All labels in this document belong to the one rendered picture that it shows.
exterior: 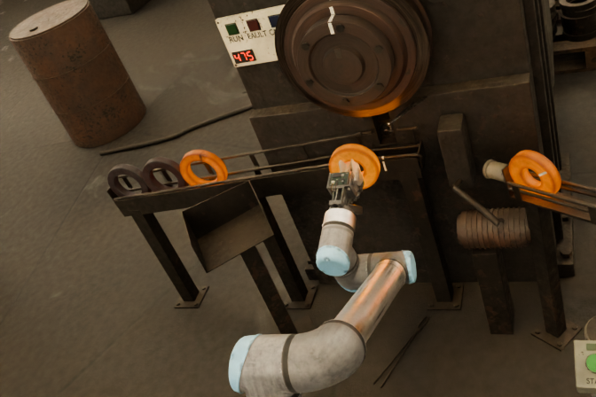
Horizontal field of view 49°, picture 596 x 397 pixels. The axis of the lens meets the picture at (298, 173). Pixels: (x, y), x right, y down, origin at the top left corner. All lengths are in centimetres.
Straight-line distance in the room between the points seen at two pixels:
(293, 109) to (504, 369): 114
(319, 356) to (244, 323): 157
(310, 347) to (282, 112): 117
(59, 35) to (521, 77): 316
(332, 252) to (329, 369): 49
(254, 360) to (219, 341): 150
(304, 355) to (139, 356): 177
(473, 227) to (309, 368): 98
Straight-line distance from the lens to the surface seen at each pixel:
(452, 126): 210
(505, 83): 212
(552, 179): 195
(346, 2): 190
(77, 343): 330
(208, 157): 246
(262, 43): 223
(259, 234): 226
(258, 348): 137
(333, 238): 178
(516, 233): 214
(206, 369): 280
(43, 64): 464
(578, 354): 169
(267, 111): 237
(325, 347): 134
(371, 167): 197
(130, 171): 269
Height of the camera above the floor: 196
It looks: 33 degrees down
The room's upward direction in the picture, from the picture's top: 22 degrees counter-clockwise
